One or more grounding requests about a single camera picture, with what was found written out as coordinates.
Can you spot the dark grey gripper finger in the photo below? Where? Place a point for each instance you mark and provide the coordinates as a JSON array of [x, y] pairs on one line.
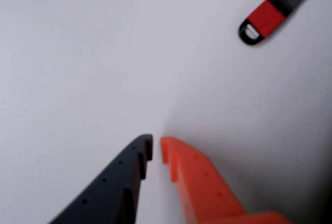
[[109, 190]]

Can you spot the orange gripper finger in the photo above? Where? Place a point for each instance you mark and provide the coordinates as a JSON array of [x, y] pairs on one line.
[[205, 190]]

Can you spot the red and black USB stick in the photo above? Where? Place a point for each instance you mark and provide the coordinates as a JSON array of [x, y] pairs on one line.
[[264, 16]]

